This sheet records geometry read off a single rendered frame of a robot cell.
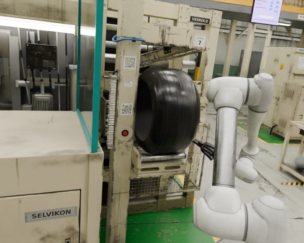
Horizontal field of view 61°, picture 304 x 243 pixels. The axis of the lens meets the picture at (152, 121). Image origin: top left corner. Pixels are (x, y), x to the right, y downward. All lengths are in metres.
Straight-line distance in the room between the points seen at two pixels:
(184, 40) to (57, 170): 1.48
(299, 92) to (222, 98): 4.83
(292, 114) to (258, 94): 4.82
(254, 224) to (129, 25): 1.21
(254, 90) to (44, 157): 0.97
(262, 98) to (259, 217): 0.55
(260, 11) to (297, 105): 2.03
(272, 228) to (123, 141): 0.99
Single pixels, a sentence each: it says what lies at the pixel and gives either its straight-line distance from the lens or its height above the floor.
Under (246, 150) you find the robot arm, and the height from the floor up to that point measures 1.04.
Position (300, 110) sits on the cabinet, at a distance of 6.17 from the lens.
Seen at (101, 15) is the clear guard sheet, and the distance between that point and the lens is 0.75.
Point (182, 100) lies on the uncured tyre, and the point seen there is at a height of 1.32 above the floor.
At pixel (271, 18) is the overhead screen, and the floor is 2.45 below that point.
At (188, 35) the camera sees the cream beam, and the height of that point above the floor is 1.73.
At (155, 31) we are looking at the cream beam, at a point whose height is 1.73.
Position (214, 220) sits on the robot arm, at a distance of 1.17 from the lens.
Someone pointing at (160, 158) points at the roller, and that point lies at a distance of 1.75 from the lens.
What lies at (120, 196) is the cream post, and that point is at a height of 0.59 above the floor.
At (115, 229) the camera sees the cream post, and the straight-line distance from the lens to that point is 2.03.
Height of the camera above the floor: 1.58
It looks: 15 degrees down
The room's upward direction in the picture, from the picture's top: 6 degrees clockwise
